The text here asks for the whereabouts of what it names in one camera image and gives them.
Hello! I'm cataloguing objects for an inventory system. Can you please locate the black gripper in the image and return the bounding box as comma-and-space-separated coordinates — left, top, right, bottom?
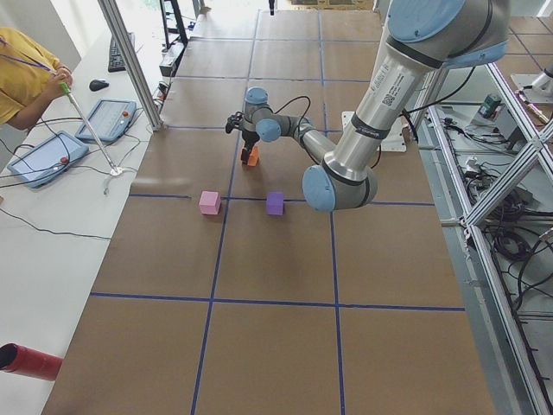
240, 130, 258, 164

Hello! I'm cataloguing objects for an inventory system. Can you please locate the orange foam cube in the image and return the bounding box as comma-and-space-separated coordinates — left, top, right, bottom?
246, 146, 259, 167

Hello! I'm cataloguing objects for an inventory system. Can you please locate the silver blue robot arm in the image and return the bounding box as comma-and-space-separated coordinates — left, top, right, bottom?
226, 1, 511, 212

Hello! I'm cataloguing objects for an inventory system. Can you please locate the purple foam cube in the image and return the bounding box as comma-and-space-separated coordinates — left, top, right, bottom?
266, 191, 284, 216

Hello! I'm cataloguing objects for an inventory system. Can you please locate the pink foam cube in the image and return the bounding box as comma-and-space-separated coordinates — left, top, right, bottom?
199, 190, 221, 215

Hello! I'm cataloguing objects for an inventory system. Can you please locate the blue teach pendant far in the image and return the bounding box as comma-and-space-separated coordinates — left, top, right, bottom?
87, 99, 137, 144

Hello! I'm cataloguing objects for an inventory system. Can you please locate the blue teach pendant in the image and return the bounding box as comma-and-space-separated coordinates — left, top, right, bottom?
87, 99, 137, 144
7, 131, 89, 188

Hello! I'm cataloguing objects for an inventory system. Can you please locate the black keyboard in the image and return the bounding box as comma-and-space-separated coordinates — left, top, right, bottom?
107, 37, 126, 73

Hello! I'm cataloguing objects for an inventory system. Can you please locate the black computer mouse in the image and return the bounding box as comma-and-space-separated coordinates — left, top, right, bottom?
89, 79, 110, 92

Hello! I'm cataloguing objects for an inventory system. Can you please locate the blue teach pendant near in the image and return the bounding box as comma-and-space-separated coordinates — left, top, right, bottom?
7, 131, 89, 188

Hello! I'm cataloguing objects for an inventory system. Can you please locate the person in yellow shirt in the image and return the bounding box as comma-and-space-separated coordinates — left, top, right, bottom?
1, 27, 73, 131

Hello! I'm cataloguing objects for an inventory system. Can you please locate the red cardboard tube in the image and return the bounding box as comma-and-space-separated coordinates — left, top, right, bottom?
1, 343, 63, 381

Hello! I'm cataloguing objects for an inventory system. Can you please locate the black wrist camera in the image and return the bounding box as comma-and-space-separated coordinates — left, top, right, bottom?
225, 112, 244, 134

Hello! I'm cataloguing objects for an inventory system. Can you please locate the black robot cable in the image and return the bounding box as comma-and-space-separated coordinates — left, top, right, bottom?
270, 95, 312, 131

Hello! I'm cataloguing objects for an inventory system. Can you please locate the aluminium frame post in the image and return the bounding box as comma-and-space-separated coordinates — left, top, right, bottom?
98, 0, 163, 131

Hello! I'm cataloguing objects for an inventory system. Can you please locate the white stick green handle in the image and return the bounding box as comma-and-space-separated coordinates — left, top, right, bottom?
60, 81, 124, 177

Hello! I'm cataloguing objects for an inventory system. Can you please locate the aluminium frame rail right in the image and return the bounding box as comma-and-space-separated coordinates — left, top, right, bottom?
425, 64, 553, 415

